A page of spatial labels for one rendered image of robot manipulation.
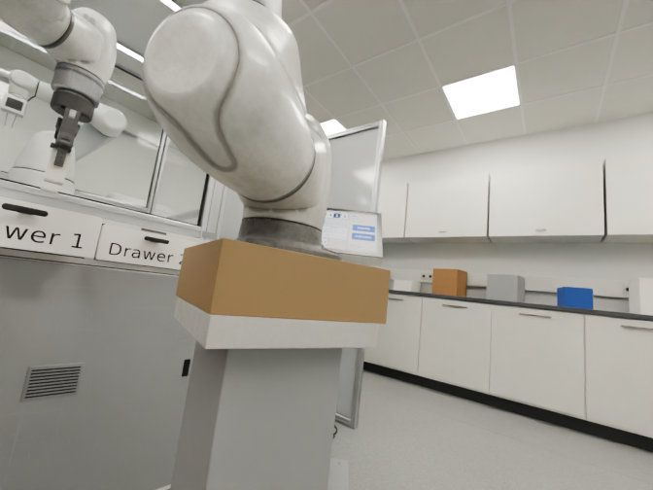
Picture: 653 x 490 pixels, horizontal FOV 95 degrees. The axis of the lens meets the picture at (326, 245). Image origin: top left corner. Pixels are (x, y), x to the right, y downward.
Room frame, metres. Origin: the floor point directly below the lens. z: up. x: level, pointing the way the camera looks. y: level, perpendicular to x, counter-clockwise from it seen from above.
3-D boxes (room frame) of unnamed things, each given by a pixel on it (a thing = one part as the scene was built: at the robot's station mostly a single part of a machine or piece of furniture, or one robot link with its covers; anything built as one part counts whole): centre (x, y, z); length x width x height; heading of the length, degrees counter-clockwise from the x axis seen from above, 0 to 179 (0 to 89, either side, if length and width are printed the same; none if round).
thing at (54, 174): (0.60, 0.57, 0.99); 0.03 x 0.01 x 0.07; 135
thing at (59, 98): (0.65, 0.62, 1.13); 0.08 x 0.07 x 0.09; 45
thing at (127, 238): (1.01, 0.59, 0.87); 0.29 x 0.02 x 0.11; 136
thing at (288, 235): (0.58, 0.07, 0.89); 0.22 x 0.18 x 0.06; 123
